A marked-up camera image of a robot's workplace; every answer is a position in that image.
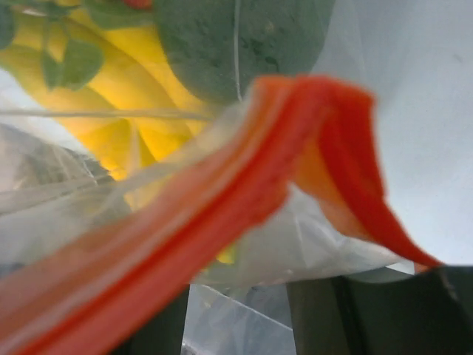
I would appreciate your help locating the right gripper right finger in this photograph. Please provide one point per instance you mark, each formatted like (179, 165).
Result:
(384, 311)

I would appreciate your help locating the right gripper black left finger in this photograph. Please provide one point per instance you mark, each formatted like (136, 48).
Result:
(163, 334)

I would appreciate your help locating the clear zip top bag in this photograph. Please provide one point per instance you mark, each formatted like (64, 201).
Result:
(290, 187)

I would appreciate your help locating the yellow fake bananas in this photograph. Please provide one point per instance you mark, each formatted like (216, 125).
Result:
(74, 161)

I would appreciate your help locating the green fake pepper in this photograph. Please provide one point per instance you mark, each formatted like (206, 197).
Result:
(216, 48)

